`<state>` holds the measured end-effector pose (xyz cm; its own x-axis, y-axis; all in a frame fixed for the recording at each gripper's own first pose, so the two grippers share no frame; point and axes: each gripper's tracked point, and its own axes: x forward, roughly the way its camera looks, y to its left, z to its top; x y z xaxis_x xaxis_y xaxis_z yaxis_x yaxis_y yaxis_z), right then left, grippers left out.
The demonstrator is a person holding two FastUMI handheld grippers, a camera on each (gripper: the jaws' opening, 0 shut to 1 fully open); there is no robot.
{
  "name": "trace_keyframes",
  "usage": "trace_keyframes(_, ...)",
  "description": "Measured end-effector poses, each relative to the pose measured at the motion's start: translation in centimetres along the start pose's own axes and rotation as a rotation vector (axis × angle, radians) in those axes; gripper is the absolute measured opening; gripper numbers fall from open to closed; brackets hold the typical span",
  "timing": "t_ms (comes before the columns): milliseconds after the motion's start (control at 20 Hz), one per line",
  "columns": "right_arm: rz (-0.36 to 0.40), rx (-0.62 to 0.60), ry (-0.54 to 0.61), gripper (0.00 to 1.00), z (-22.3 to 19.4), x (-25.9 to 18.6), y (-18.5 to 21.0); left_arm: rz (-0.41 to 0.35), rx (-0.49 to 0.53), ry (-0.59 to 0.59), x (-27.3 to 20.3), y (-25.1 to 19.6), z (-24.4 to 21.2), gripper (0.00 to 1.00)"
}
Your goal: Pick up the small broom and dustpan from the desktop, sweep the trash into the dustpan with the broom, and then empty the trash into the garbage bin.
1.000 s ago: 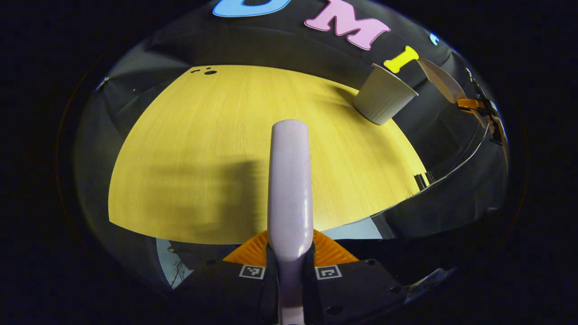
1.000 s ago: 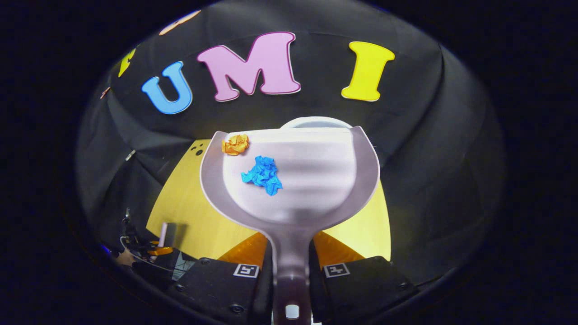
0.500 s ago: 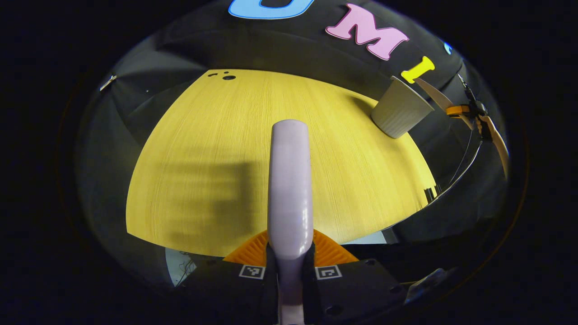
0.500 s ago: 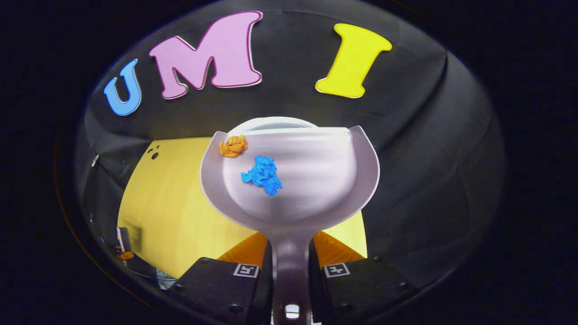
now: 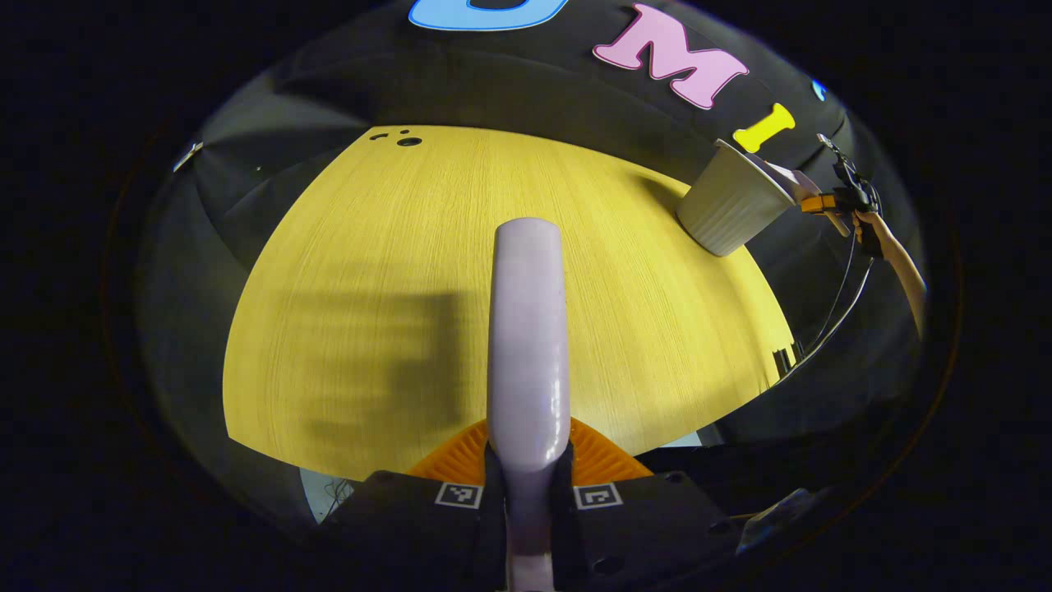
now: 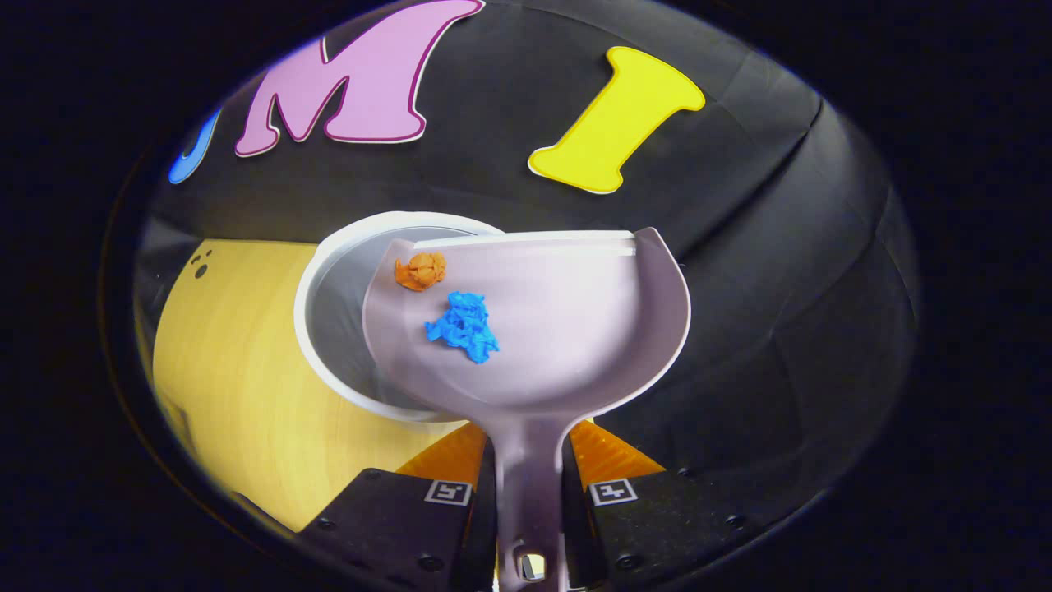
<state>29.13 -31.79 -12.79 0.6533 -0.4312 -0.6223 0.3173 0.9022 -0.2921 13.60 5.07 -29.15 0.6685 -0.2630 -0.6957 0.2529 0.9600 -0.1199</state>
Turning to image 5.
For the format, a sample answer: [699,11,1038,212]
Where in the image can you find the thin floor cables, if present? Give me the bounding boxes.
[300,469,356,524]

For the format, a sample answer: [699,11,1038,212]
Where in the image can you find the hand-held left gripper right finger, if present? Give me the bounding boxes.
[549,416,745,592]

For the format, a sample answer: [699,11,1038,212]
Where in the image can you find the yellow wooden desktop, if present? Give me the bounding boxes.
[222,125,796,482]

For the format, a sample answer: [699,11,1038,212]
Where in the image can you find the black backdrop cloth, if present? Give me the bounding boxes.
[136,0,930,527]

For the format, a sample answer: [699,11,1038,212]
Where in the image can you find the white ribbed garbage bin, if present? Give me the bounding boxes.
[676,139,800,258]

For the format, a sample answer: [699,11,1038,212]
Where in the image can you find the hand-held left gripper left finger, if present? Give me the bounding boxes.
[319,418,506,592]

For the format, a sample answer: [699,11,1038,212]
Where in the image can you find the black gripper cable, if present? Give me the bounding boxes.
[773,234,877,387]

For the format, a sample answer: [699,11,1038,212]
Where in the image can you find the light purple dustpan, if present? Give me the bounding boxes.
[760,159,853,239]

